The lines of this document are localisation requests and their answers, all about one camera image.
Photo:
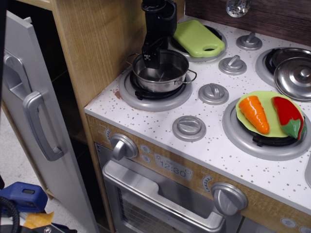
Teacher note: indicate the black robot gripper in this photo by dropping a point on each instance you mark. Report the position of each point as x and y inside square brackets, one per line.
[161, 24]

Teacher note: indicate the small steel pot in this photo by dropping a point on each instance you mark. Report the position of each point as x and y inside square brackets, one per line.
[172, 72]

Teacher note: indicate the front left stove burner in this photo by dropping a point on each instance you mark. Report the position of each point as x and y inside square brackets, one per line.
[141, 99]

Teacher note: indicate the grey stove top knob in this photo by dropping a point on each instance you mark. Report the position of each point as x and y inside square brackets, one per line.
[189, 128]
[213, 94]
[232, 66]
[249, 42]

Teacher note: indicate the back right stove burner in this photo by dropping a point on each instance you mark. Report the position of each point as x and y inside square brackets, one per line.
[265, 68]

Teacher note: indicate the steel pan under lid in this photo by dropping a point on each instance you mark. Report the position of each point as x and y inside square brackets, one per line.
[287, 53]

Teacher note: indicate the front right stove burner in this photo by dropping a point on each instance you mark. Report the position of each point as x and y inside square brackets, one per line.
[244, 140]

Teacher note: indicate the green plastic cutting board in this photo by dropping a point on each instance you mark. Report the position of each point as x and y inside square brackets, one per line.
[197, 40]

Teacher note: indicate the left silver oven knob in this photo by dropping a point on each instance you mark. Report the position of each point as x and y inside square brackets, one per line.
[123, 147]

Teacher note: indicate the silver oven knob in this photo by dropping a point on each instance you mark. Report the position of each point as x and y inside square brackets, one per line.
[123, 147]
[228, 199]

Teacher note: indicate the shiny faucet knob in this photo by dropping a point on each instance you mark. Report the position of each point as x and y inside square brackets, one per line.
[237, 8]

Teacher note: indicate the wooden toy kitchen cabinet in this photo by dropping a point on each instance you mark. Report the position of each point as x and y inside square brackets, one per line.
[96, 36]

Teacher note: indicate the orange toy carrot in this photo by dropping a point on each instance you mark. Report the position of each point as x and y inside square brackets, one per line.
[254, 112]

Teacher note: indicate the oven clock display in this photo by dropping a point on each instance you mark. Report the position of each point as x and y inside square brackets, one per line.
[173, 167]

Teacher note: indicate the light green plate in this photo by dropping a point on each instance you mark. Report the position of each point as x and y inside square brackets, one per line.
[265, 99]

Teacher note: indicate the grey fridge door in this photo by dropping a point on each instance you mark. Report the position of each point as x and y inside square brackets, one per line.
[25, 71]

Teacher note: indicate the steel pot lid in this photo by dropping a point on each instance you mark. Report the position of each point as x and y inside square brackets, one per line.
[292, 78]

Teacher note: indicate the silver oven door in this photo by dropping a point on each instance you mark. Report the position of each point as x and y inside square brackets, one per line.
[143, 201]

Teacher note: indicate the red toy chili pepper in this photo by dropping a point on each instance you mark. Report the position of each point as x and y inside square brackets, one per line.
[289, 116]

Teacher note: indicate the right silver oven knob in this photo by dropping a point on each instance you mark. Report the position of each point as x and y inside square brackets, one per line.
[228, 199]

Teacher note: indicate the blue device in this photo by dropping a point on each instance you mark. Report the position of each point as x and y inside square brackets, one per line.
[28, 198]

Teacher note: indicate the yellow tape piece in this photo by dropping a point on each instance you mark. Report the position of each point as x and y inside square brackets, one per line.
[35, 220]

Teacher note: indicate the silver fridge door handle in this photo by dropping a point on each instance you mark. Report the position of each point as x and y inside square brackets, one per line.
[30, 106]

